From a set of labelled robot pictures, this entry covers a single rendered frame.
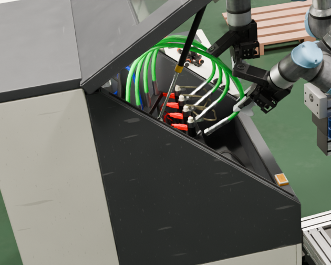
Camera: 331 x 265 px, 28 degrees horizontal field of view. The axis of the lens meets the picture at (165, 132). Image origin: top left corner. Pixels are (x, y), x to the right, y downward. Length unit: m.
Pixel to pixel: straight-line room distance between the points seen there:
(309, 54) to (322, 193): 1.93
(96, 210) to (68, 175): 0.15
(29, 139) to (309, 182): 2.26
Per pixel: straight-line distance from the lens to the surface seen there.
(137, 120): 1.78
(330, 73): 1.88
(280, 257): 2.19
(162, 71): 2.46
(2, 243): 3.68
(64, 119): 1.76
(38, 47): 1.94
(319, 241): 3.04
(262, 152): 2.31
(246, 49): 2.09
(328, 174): 3.83
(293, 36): 5.25
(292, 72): 1.86
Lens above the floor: 2.23
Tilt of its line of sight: 31 degrees down
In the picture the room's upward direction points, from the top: 8 degrees counter-clockwise
